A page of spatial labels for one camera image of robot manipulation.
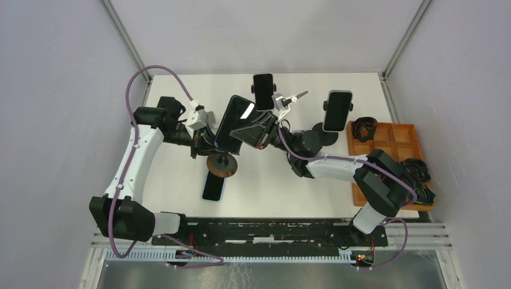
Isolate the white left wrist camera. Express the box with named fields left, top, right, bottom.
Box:
left=185, top=100, right=208, bottom=132

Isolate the orange compartment tray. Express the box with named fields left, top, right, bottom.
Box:
left=347, top=117, right=436, bottom=212

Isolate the black phone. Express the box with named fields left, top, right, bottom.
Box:
left=214, top=95, right=261, bottom=155
left=251, top=73, right=276, bottom=111

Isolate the black cable bundle top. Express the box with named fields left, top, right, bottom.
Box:
left=351, top=116, right=379, bottom=143

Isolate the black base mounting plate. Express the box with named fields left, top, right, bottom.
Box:
left=172, top=217, right=389, bottom=257

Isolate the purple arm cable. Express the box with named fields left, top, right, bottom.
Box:
left=277, top=90, right=418, bottom=270
left=107, top=64, right=225, bottom=270

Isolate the black cable bundle lower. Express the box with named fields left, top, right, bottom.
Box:
left=411, top=181, right=437, bottom=207

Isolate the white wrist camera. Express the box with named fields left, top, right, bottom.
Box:
left=272, top=93, right=298, bottom=122
left=185, top=100, right=208, bottom=132

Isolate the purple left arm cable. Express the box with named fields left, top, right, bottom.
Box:
left=107, top=64, right=225, bottom=270

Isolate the black round right stand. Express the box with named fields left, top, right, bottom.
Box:
left=312, top=122, right=339, bottom=147

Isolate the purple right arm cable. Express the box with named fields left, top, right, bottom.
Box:
left=277, top=90, right=418, bottom=270

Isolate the white slotted cable duct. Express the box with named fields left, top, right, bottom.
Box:
left=123, top=249, right=358, bottom=265

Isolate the light blue cased phone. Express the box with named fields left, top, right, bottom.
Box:
left=201, top=172, right=225, bottom=202

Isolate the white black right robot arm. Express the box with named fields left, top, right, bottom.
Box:
left=225, top=112, right=417, bottom=246

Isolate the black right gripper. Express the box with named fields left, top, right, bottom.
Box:
left=228, top=111, right=299, bottom=157

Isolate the black cable bundle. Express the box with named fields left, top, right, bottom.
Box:
left=411, top=181, right=437, bottom=207
left=351, top=116, right=379, bottom=143
left=401, top=158, right=432, bottom=184

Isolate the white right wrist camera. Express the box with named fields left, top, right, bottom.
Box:
left=272, top=93, right=298, bottom=122

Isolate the black cable bundle middle right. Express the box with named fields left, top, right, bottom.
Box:
left=401, top=158, right=432, bottom=184

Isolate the wooden base black phone stand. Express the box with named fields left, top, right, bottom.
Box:
left=206, top=154, right=238, bottom=178

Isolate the white cased phone on stand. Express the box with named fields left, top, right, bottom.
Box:
left=322, top=90, right=353, bottom=132

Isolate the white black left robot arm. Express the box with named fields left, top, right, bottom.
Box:
left=89, top=96, right=218, bottom=246

